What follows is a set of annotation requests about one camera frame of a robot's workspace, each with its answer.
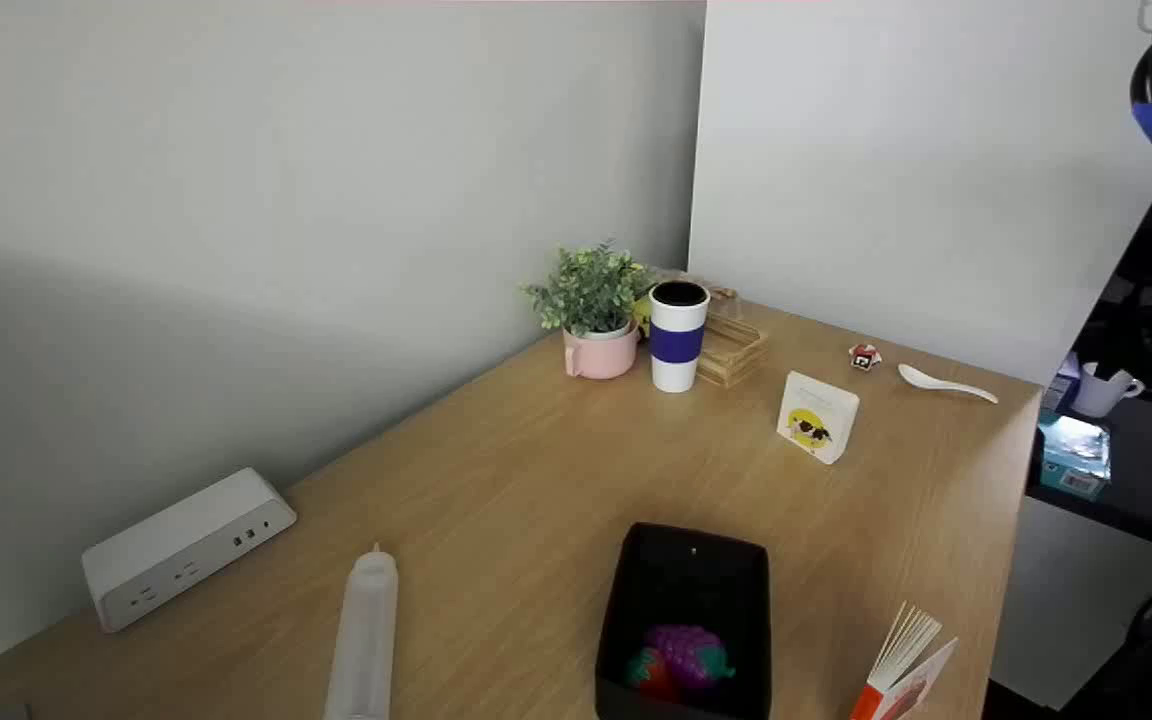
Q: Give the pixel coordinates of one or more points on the white cup with blue sleeve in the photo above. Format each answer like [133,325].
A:
[679,334]

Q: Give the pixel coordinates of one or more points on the small red white toy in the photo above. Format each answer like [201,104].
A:
[867,352]

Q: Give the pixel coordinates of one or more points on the white plastic spoon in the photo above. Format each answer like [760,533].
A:
[926,383]

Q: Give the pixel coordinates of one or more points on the white mug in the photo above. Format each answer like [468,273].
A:
[1102,394]

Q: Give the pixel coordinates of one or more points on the translucent white bottle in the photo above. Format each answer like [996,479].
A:
[366,641]

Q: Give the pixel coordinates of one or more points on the green plant in pink pot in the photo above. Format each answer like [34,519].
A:
[593,303]

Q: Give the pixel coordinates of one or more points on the white power strip box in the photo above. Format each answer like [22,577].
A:
[180,547]

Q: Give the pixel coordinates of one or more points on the white card with yellow print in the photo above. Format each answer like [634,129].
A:
[817,418]

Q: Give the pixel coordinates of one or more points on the black plastic box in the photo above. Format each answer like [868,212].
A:
[687,577]

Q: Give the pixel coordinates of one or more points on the wooden slat tray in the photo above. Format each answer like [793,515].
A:
[730,340]

